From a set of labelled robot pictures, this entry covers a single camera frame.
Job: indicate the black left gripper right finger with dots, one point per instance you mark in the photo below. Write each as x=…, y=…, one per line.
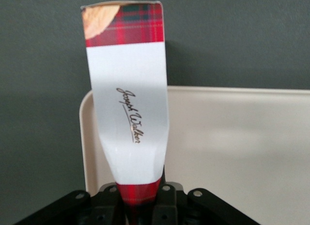
x=193, y=210

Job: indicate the red tartan cookie box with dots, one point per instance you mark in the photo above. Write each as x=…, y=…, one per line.
x=126, y=89

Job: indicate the cream plastic tray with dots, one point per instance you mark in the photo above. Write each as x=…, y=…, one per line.
x=230, y=150

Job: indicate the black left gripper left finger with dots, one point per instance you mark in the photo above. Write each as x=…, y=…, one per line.
x=72, y=210

